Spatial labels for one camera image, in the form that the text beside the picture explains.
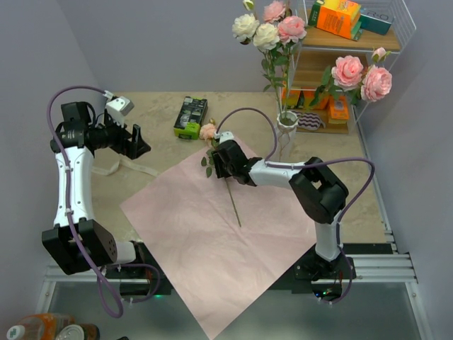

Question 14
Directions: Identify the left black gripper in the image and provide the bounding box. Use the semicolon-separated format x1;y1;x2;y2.
92;109;150;159

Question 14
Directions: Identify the peach rose stem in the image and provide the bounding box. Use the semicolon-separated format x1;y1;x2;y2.
199;118;242;227

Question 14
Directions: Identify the pink wrapping paper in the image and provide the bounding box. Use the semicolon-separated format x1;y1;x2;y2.
121;149;316;339

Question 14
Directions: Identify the white rose stem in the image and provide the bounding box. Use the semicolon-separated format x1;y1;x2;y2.
231;0;294;121

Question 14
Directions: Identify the large pink rose stem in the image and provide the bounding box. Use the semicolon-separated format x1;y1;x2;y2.
286;45;394;125

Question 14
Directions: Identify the small pink rose stem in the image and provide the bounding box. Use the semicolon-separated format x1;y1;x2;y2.
263;1;306;125

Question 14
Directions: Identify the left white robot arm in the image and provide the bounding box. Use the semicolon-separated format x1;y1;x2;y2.
42;96;151;278

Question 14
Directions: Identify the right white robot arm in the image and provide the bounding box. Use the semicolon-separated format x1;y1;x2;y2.
210;140;349;281

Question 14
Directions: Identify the white ribbed ceramic vase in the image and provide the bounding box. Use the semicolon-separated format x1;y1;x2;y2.
270;111;298;162

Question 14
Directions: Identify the beige ribbon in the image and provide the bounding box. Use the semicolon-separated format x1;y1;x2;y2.
91;159;159;177

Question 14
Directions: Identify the black green product box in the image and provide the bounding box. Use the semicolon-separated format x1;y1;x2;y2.
173;96;208;140

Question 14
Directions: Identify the purple wavy eye mask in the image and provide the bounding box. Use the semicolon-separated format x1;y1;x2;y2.
293;110;326;132

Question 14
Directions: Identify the orange box bottom left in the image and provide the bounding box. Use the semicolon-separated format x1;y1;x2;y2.
281;88;304;109

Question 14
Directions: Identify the orange box bottom middle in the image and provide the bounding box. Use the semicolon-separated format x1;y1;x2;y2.
302;89;330;110

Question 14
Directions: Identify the orange packet bottom right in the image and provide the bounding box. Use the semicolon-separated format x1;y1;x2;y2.
328;96;350;124

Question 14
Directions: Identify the orange green box top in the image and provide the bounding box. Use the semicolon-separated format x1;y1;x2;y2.
309;0;362;41

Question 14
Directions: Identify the tin can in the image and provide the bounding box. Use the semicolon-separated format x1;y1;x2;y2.
55;324;100;340

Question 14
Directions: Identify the teal box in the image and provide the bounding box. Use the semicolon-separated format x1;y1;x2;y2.
360;8;394;35

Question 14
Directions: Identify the orange juice bottle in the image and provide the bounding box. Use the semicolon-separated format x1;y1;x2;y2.
6;313;75;340

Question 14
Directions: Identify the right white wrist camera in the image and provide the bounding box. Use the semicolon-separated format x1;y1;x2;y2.
213;131;234;144

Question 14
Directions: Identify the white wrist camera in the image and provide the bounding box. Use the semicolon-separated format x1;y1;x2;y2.
105;96;134;128
213;131;234;144

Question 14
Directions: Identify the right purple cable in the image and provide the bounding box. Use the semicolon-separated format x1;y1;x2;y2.
214;106;376;305

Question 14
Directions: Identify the purple cable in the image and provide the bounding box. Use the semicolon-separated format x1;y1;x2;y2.
214;106;376;305
47;85;164;318

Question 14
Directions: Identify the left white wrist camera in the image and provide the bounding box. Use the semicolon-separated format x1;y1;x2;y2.
105;96;134;128

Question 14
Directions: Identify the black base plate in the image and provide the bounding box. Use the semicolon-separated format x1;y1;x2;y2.
106;242;392;299

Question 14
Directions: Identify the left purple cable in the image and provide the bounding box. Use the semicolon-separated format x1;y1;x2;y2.
47;85;164;318

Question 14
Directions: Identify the aluminium rail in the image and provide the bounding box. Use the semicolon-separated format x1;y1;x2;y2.
35;229;420;316

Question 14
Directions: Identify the white wire wooden shelf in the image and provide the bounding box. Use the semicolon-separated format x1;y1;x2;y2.
286;1;416;134

